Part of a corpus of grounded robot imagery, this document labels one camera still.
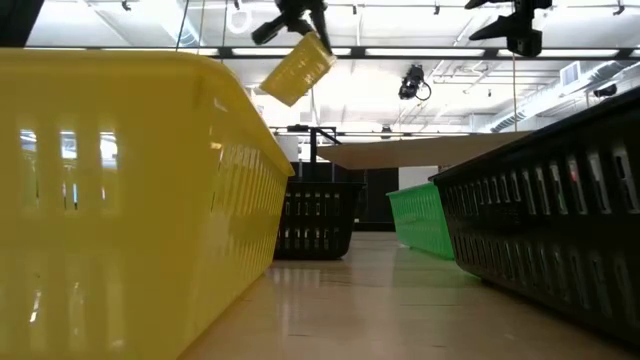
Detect yellow slotted plastic basket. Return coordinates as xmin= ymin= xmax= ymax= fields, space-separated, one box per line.
xmin=0 ymin=48 xmax=295 ymax=360
xmin=258 ymin=31 xmax=338 ymax=108

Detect thin black hanging cable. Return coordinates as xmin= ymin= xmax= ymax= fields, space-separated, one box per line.
xmin=174 ymin=0 xmax=191 ymax=51

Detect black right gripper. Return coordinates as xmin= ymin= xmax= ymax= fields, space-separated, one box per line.
xmin=463 ymin=0 xmax=554 ymax=58

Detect silver ceiling air duct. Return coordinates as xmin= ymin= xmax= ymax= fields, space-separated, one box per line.
xmin=489 ymin=58 xmax=640 ymax=134
xmin=149 ymin=0 xmax=204 ymax=49

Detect green slotted plastic basket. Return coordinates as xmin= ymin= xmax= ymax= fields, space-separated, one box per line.
xmin=386 ymin=181 xmax=456 ymax=261

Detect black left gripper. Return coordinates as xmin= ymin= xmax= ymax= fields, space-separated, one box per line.
xmin=250 ymin=0 xmax=335 ymax=55

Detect black overhead camera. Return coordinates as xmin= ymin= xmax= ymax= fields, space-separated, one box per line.
xmin=398 ymin=63 xmax=432 ymax=102

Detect black slotted plastic basket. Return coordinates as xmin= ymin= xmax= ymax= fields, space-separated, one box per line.
xmin=273 ymin=180 xmax=366 ymax=261
xmin=428 ymin=85 xmax=640 ymax=349

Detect black partition wall panels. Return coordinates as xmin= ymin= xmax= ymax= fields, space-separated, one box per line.
xmin=289 ymin=160 xmax=400 ymax=232

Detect white hanging ring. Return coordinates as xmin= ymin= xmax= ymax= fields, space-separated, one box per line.
xmin=226 ymin=5 xmax=254 ymax=36

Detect thin hanging cord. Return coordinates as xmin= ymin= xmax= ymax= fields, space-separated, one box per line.
xmin=511 ymin=52 xmax=518 ymax=132

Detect wooden shelf with black legs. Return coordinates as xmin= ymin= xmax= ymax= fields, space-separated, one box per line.
xmin=308 ymin=126 xmax=535 ymax=182

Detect yellowish hanging rope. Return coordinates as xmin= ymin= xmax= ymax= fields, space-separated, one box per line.
xmin=196 ymin=0 xmax=207 ymax=49

